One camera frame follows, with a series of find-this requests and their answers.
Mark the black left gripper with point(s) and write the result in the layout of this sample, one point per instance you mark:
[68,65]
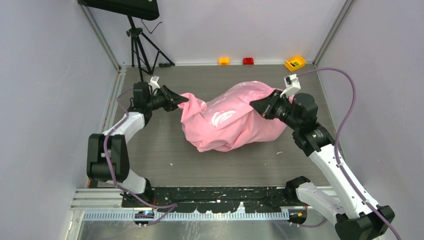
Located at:
[172,99]

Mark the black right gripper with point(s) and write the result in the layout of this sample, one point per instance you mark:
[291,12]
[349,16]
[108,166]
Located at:
[265,106]

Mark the pink floral pillowcase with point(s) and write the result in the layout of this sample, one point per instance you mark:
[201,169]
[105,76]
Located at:
[228,121]

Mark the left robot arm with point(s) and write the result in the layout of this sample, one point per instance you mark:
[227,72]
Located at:
[107,152]

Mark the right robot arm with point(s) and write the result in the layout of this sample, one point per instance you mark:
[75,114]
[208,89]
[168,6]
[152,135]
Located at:
[355,214]

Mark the small black adapter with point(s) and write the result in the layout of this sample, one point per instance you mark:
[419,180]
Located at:
[165,65]

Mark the red toy block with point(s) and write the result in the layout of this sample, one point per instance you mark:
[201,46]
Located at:
[248,61]

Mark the yellow toy bin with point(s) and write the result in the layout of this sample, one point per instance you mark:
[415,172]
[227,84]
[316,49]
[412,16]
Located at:
[295,63]

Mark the orange toy block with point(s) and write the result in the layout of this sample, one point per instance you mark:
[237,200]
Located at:
[224,61]

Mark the black light panel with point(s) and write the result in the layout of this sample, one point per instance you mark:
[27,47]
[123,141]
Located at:
[142,9]

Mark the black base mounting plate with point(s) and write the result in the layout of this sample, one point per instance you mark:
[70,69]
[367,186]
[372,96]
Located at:
[219,200]

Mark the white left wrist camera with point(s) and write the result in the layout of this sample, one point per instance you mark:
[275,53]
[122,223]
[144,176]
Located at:
[154,82]

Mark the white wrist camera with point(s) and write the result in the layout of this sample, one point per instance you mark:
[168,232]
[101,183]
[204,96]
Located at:
[292,85]
[154,82]

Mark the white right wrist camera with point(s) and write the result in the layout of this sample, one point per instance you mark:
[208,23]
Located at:
[292,85]

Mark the black camera tripod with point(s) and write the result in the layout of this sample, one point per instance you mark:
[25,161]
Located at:
[138,53]

